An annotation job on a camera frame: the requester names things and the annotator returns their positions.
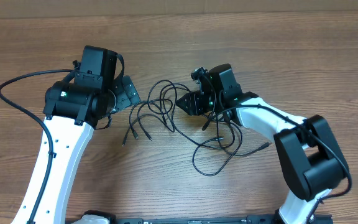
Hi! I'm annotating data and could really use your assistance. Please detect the black usb cables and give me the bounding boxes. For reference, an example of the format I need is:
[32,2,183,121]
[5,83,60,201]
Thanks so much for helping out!
[154,79,273,177]

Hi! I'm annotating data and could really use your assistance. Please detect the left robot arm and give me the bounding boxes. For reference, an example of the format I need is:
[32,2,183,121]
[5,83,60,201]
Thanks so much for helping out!
[13,45,140,223]

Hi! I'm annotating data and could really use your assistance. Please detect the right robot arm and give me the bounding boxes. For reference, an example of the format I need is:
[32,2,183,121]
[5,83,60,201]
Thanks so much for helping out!
[176,63,351,223]

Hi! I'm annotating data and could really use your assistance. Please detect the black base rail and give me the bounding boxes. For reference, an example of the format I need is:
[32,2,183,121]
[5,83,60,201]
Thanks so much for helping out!
[67,210,334,224]

